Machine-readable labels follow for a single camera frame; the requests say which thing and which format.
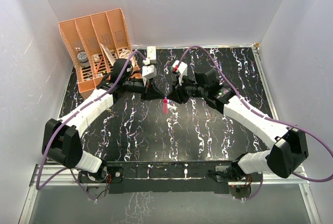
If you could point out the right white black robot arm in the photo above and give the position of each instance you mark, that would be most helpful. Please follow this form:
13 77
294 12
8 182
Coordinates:
287 147

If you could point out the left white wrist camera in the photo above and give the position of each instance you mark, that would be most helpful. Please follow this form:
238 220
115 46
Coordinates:
149 70

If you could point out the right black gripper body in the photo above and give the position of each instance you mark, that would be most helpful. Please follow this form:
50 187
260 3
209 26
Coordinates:
191 89

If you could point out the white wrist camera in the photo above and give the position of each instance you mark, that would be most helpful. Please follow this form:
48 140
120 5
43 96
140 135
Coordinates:
180 69
149 70

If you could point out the white label packet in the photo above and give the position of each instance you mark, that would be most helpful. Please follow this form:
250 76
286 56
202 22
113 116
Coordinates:
124 54

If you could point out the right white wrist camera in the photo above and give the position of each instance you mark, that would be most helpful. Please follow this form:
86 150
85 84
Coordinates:
180 69

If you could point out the white paper sachet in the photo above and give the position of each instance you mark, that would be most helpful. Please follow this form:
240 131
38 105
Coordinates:
110 54

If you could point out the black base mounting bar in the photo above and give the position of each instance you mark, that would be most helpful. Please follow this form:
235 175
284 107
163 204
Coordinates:
179 176

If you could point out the grey round tin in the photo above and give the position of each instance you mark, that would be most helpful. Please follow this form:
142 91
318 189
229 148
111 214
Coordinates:
83 59

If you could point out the small white card box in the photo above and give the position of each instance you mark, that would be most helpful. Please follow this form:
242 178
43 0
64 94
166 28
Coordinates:
97 57

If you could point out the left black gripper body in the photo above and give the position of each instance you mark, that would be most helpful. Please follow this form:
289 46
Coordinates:
137 86

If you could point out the orange plastic file organizer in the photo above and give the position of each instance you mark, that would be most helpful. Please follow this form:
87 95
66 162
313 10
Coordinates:
85 34

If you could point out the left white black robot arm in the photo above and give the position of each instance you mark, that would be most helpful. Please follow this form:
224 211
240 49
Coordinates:
62 138

